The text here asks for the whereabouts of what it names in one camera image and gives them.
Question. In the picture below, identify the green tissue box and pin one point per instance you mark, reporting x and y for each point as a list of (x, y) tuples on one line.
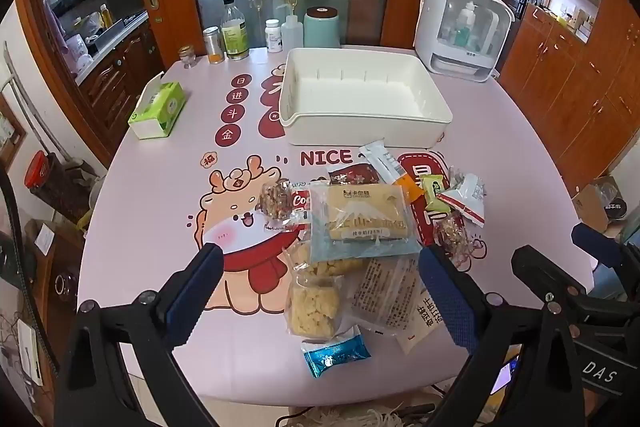
[(160, 107)]

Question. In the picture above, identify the teal canister brown lid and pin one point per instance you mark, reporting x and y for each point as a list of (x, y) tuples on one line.
[(321, 27)]

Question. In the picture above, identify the small green snack packet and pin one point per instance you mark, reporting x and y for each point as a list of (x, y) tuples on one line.
[(434, 193)]

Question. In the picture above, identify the white pill bottle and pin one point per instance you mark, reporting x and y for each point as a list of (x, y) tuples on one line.
[(273, 38)]

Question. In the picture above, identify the small blue candy packet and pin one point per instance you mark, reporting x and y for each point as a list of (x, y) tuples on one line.
[(335, 354)]

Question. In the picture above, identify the wooden wall cabinet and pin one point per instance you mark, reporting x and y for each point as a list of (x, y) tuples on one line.
[(565, 97)]

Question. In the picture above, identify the pink printed tablecloth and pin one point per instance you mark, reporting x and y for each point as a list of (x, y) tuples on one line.
[(165, 192)]

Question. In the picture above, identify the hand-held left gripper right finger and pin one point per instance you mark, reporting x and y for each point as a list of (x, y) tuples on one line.
[(445, 294)]

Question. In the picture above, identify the dark red snack packet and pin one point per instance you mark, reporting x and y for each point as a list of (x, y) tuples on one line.
[(352, 174)]

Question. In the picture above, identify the white red snack packet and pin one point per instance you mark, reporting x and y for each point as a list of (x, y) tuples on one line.
[(467, 202)]

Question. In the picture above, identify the wooken kitchen cabinet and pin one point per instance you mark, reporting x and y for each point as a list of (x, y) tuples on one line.
[(115, 82)]

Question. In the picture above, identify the glass bottle green label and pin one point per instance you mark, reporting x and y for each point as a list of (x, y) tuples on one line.
[(235, 34)]

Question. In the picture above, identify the blue bread packet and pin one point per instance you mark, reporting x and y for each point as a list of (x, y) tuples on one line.
[(365, 222)]

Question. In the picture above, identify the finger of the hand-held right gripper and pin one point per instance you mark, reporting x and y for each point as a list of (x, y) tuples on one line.
[(595, 245), (535, 268)]

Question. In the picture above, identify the small glass jar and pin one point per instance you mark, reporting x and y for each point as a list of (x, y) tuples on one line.
[(187, 57)]

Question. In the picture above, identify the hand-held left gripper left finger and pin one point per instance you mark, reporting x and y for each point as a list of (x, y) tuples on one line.
[(192, 302)]

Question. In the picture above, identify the yellow puffed snack packet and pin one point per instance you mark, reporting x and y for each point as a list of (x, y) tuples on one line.
[(315, 307)]

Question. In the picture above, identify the white orange long packet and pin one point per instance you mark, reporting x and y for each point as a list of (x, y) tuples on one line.
[(387, 164)]

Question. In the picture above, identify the clear cracker packet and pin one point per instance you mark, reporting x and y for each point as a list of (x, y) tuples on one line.
[(382, 297)]

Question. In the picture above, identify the clear squeeze bottle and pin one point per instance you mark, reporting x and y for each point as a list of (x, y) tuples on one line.
[(291, 34)]

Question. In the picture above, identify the red cola candy packet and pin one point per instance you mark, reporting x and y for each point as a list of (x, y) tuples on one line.
[(301, 202)]

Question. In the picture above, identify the cardboard box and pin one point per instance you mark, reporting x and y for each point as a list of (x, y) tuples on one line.
[(590, 207)]

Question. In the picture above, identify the white cosmetic storage box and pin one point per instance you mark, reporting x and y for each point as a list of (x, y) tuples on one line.
[(440, 32)]

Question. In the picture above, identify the clear nut bar packet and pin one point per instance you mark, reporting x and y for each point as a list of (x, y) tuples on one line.
[(276, 204), (452, 239)]

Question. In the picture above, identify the beige cracker packet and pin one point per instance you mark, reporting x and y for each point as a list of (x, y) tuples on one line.
[(422, 332)]

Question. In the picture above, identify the red lid jar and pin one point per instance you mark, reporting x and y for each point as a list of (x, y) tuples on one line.
[(42, 177)]

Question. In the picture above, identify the white plastic bin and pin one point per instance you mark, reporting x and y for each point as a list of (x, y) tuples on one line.
[(350, 82)]

